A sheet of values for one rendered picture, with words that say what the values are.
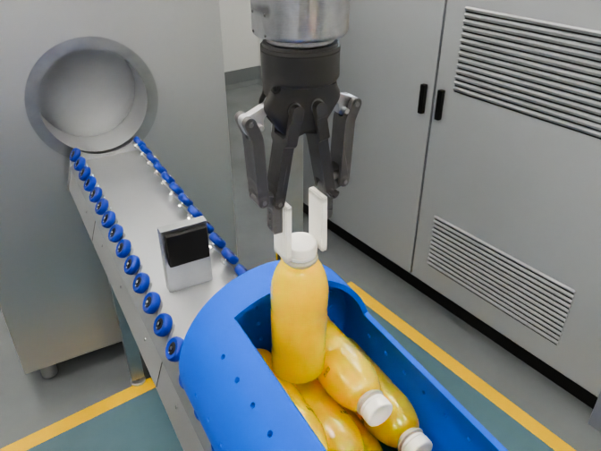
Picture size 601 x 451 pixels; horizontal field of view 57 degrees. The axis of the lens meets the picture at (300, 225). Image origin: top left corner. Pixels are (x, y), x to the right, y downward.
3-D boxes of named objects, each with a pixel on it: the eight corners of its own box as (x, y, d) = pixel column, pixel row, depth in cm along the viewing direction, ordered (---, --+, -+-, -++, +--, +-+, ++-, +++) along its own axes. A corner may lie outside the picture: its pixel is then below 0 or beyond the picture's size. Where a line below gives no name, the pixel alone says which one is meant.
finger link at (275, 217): (283, 191, 57) (257, 197, 56) (283, 232, 60) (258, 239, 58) (275, 185, 58) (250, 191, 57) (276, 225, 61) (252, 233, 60)
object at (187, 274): (208, 274, 125) (202, 215, 117) (215, 283, 122) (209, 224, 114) (166, 287, 121) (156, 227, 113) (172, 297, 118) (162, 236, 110)
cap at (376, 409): (389, 393, 71) (397, 403, 70) (375, 416, 72) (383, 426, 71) (368, 392, 69) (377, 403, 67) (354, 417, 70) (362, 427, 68)
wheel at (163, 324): (169, 310, 107) (160, 307, 106) (176, 323, 104) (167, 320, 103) (157, 327, 108) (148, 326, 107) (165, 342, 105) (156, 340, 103)
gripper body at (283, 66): (318, 25, 56) (317, 114, 60) (241, 34, 52) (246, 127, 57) (360, 40, 50) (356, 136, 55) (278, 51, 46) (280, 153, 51)
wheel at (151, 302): (157, 288, 113) (148, 286, 112) (164, 301, 110) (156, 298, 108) (147, 306, 114) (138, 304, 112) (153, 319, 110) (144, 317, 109)
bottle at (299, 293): (295, 395, 70) (297, 279, 59) (260, 362, 74) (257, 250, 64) (334, 367, 73) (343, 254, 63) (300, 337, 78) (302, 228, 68)
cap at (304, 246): (299, 268, 61) (299, 255, 60) (276, 252, 64) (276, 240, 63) (324, 255, 63) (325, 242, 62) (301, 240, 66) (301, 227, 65)
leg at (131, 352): (143, 373, 223) (116, 244, 190) (148, 383, 218) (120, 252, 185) (129, 378, 220) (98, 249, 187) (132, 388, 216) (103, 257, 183)
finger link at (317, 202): (308, 187, 62) (314, 185, 62) (308, 240, 65) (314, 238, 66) (322, 198, 59) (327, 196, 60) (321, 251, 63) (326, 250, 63)
